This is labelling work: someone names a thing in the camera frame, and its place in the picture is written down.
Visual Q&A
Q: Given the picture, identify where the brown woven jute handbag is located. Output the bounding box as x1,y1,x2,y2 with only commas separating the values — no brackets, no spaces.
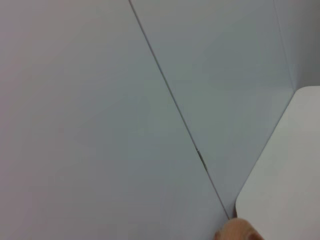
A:
214,217,266,240

